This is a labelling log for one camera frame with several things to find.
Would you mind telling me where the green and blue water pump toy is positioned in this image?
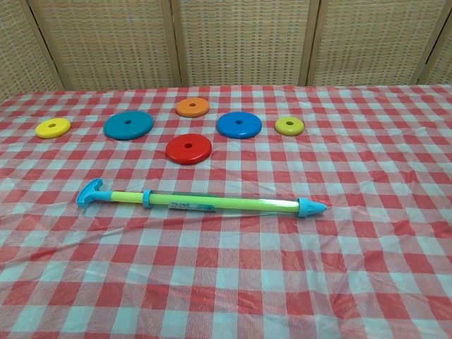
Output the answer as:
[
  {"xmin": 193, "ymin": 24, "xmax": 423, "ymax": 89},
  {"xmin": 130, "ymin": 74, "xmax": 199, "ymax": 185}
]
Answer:
[{"xmin": 76, "ymin": 178, "xmax": 300, "ymax": 214}]

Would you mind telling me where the blue disc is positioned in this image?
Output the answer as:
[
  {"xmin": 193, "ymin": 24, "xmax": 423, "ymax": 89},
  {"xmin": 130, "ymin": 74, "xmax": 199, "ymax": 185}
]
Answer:
[{"xmin": 215, "ymin": 111, "xmax": 263, "ymax": 139}]

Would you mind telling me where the red disc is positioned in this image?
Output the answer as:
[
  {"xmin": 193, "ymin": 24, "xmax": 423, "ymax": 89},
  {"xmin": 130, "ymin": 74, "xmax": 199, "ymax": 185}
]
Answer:
[{"xmin": 165, "ymin": 133, "xmax": 213, "ymax": 166}]

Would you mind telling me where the small olive yellow disc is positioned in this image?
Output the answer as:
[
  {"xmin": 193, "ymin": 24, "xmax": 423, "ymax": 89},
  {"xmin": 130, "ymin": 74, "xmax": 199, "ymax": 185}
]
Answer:
[{"xmin": 274, "ymin": 116, "xmax": 305, "ymax": 136}]

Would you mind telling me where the orange disc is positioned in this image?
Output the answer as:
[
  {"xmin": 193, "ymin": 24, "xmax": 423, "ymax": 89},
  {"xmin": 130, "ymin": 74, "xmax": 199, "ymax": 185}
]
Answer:
[{"xmin": 175, "ymin": 97, "xmax": 210, "ymax": 118}]

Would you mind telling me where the large teal disc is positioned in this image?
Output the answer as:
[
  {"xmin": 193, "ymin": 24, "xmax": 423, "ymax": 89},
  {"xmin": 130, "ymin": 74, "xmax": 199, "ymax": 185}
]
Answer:
[{"xmin": 102, "ymin": 109, "xmax": 155, "ymax": 141}]

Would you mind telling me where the woven folding screen panel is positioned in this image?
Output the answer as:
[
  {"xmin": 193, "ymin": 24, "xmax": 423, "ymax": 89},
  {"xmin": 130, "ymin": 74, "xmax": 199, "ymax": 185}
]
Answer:
[
  {"xmin": 171, "ymin": 0, "xmax": 321, "ymax": 88},
  {"xmin": 0, "ymin": 0, "xmax": 61, "ymax": 103},
  {"xmin": 422, "ymin": 0, "xmax": 452, "ymax": 86},
  {"xmin": 27, "ymin": 0, "xmax": 182, "ymax": 91},
  {"xmin": 306, "ymin": 0, "xmax": 450, "ymax": 88}
]

